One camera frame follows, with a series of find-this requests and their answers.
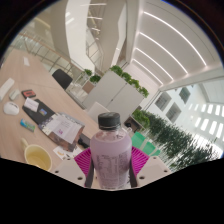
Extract white cabinet with plants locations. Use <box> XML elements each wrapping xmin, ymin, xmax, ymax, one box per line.
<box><xmin>81</xmin><ymin>65</ymin><xmax>150</xmax><ymax>123</ymax></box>

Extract small white box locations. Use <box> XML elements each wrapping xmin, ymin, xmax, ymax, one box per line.
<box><xmin>23</xmin><ymin>97</ymin><xmax>40</xmax><ymax>113</ymax></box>

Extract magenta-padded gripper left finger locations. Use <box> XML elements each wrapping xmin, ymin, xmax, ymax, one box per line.
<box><xmin>52</xmin><ymin>147</ymin><xmax>97</xmax><ymax>189</ymax></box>

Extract purple drink bottle black cap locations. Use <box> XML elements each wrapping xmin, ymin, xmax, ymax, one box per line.
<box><xmin>89</xmin><ymin>111</ymin><xmax>133</xmax><ymax>191</ymax></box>

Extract white computer mouse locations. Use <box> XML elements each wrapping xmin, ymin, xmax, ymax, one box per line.
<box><xmin>2</xmin><ymin>101</ymin><xmax>20</xmax><ymax>116</ymax></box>

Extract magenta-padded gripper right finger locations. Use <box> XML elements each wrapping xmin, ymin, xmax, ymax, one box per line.
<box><xmin>129</xmin><ymin>146</ymin><xmax>173</xmax><ymax>188</ymax></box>

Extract black power bank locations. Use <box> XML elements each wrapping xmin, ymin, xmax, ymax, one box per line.
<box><xmin>77</xmin><ymin>133</ymin><xmax>92</xmax><ymax>150</ymax></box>

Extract row of green potted plants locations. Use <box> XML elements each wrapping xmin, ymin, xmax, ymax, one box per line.
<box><xmin>143</xmin><ymin>111</ymin><xmax>221</xmax><ymax>171</ymax></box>

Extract black chair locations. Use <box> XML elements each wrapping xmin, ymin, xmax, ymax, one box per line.
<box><xmin>51</xmin><ymin>68</ymin><xmax>74</xmax><ymax>90</ymax></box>

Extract ceiling light strips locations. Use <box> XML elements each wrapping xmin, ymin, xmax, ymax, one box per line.
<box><xmin>131</xmin><ymin>9</ymin><xmax>209</xmax><ymax>81</ymax></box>

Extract brown planter with green plants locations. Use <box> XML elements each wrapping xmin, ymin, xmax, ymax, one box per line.
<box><xmin>123</xmin><ymin>109</ymin><xmax>152</xmax><ymax>133</ymax></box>
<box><xmin>79</xmin><ymin>68</ymin><xmax>102</xmax><ymax>95</ymax></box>

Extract colourful sticker sheet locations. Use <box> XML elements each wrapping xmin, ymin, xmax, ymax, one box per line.
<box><xmin>52</xmin><ymin>145</ymin><xmax>83</xmax><ymax>162</ymax></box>

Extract white chair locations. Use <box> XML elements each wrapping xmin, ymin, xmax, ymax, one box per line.
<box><xmin>85</xmin><ymin>101</ymin><xmax>111</xmax><ymax>125</ymax></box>

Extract black flat folder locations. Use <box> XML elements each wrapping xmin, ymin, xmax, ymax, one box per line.
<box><xmin>21</xmin><ymin>98</ymin><xmax>56</xmax><ymax>126</ymax></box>

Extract small teal tube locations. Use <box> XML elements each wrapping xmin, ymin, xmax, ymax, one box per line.
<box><xmin>19</xmin><ymin>119</ymin><xmax>36</xmax><ymax>133</ymax></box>

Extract glass balustrade wooden handrail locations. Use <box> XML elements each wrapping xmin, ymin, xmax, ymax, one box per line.
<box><xmin>6</xmin><ymin>31</ymin><xmax>88</xmax><ymax>78</ymax></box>

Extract small white charger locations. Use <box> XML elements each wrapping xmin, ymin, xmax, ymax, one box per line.
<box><xmin>8</xmin><ymin>88</ymin><xmax>22</xmax><ymax>102</ymax></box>

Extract small red black case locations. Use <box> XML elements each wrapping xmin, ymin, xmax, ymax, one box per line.
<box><xmin>21</xmin><ymin>89</ymin><xmax>37</xmax><ymax>100</ymax></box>

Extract pale yellow mug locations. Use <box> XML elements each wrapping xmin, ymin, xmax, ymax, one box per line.
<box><xmin>20</xmin><ymin>137</ymin><xmax>54</xmax><ymax>172</ymax></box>

